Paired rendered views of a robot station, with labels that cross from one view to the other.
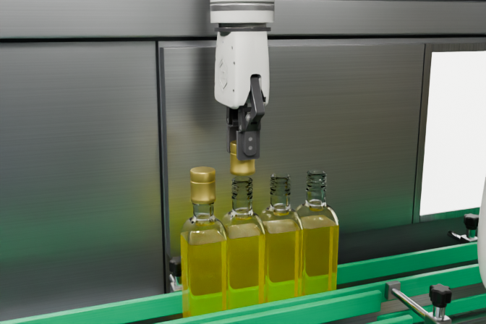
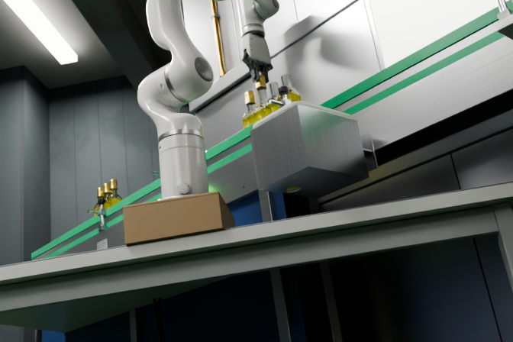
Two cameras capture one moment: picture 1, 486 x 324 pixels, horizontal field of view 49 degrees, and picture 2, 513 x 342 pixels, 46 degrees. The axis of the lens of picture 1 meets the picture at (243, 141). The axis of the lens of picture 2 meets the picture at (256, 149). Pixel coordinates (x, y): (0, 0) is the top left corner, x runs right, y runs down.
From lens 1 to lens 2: 197 cm
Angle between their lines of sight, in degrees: 72
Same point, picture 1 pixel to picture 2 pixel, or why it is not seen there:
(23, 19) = (231, 77)
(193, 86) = (274, 72)
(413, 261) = not seen: hidden behind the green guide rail
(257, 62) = (245, 44)
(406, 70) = (356, 15)
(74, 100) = not seen: hidden behind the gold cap
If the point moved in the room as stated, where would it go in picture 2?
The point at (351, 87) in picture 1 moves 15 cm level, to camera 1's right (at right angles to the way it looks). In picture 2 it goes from (333, 39) to (356, 13)
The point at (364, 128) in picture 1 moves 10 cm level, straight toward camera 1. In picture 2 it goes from (343, 54) to (314, 56)
